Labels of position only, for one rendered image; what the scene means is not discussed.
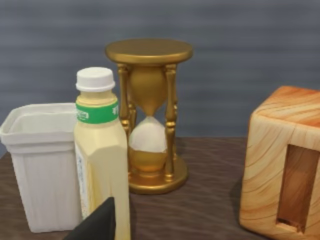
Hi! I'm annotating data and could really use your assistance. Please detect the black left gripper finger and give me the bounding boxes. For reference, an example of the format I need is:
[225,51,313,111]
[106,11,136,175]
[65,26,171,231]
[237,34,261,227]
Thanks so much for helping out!
[65,196,116,240]

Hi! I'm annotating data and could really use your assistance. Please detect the cream bottle with white cap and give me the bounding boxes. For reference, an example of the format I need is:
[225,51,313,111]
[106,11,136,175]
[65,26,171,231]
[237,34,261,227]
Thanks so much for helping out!
[73,66,132,240]

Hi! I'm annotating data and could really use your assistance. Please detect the white square plastic container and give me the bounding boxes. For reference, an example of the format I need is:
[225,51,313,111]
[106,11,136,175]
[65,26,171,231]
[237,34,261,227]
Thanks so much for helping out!
[0,102,84,234]

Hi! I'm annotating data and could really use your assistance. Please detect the gold hourglass with white sand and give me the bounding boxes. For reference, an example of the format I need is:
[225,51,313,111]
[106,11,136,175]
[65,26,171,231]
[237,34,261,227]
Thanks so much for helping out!
[104,38,194,195]

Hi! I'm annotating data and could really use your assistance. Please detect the hollow wooden box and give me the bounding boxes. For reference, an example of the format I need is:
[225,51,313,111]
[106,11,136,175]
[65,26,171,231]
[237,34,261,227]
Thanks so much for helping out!
[238,85,320,240]

